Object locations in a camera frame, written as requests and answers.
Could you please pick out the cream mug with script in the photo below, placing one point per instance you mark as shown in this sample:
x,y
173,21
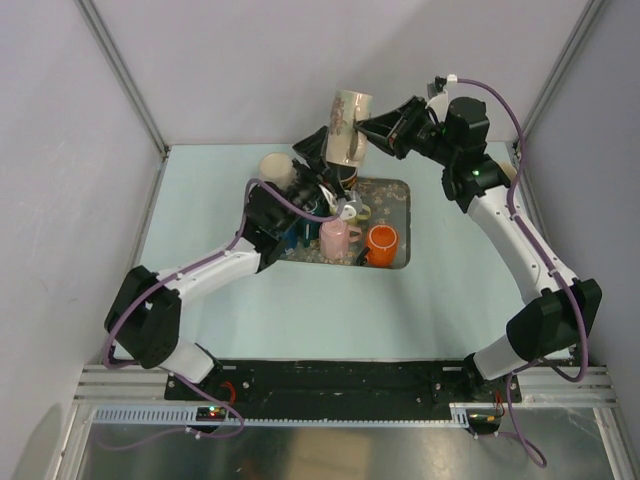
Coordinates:
x,y
277,168

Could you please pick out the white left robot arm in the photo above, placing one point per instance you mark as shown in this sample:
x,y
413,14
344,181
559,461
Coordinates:
x,y
144,321

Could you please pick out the yellow faceted mug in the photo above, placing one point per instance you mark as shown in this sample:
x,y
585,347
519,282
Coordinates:
x,y
351,216

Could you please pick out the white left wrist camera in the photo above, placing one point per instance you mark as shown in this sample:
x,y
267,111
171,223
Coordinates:
x,y
353,198

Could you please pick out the right aluminium frame post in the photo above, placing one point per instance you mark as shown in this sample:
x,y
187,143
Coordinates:
x,y
580,33

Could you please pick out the tall cream seahorse mug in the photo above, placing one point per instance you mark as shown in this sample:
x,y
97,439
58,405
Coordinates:
x,y
345,146

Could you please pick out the left aluminium frame post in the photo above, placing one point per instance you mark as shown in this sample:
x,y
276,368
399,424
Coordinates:
x,y
114,58

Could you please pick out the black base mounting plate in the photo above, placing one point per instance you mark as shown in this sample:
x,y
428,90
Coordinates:
x,y
368,391

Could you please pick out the dark green faceted mug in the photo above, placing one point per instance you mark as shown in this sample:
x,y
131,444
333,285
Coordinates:
x,y
308,231

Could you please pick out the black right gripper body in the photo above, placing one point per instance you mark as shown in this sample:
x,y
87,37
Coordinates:
x,y
425,138

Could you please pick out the black mug orange trim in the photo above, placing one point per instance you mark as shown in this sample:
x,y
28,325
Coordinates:
x,y
347,176

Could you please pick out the blue faceted mug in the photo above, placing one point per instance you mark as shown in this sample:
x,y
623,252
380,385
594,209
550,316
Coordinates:
x,y
289,240

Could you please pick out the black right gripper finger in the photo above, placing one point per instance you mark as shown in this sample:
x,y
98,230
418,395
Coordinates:
x,y
378,131
413,111

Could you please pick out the orange mug black handle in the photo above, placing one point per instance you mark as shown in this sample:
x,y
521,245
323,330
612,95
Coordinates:
x,y
380,247

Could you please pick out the floral patterned serving tray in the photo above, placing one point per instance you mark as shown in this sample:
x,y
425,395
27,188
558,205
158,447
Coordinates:
x,y
390,204

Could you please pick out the pink faceted mug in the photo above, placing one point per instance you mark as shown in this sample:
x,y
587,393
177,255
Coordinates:
x,y
336,237

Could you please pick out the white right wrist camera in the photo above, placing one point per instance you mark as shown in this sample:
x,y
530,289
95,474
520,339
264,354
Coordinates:
x,y
437,94

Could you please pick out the aluminium rail right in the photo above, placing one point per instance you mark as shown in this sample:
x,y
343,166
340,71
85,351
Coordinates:
x,y
541,386

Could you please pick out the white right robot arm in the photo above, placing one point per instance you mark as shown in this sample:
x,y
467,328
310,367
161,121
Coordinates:
x,y
559,308

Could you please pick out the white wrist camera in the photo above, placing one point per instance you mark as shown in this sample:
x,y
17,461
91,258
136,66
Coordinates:
x,y
437,94
353,198

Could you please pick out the cream coral pattern mug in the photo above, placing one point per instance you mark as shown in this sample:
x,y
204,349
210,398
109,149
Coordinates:
x,y
509,171

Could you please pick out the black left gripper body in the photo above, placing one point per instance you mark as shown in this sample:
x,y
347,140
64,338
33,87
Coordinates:
x,y
307,186

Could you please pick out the aluminium frame post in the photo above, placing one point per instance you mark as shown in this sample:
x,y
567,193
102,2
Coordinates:
x,y
114,58
580,33

